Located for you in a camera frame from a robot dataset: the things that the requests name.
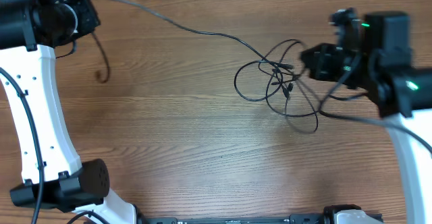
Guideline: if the black usb cable long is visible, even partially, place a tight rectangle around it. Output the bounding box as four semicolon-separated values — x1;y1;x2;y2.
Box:
110;0;303;83

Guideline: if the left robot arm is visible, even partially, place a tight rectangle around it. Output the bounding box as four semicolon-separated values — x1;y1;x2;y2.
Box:
1;0;143;223

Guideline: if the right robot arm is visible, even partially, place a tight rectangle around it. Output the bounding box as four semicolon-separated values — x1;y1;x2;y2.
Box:
300;8;431;223

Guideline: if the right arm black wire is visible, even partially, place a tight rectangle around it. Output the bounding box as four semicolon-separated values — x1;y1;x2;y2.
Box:
317;53;432;154

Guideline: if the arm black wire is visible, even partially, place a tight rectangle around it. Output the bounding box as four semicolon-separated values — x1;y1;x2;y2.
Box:
0;67;47;224
317;53;432;154

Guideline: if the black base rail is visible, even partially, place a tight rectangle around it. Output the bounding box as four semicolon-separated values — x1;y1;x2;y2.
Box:
145;213;330;224

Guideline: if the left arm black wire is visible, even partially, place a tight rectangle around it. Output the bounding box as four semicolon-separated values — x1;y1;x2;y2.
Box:
0;67;47;224

